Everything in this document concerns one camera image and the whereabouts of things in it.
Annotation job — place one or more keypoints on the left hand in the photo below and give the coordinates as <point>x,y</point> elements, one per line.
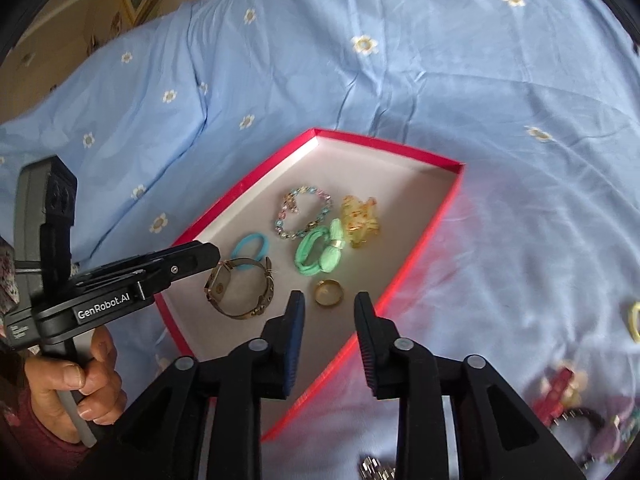
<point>99,383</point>

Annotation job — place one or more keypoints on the blue floral bed sheet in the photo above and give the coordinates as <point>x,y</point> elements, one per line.
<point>539,256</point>

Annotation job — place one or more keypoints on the red hair clip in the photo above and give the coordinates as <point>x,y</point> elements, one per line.
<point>559,392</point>

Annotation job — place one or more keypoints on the gold bracelet watch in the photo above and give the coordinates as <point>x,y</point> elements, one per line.
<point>240,288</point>

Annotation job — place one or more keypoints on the red shallow box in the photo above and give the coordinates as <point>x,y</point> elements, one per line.
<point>288,210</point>

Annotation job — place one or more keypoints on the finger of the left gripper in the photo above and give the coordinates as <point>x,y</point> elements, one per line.
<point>170,267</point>

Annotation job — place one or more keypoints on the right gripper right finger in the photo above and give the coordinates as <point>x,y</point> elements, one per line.
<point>376,337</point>

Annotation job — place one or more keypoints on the yellow translucent hair claw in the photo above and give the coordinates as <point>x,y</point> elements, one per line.
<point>359,219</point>

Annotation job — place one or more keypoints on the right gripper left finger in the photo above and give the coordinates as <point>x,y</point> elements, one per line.
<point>278,364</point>

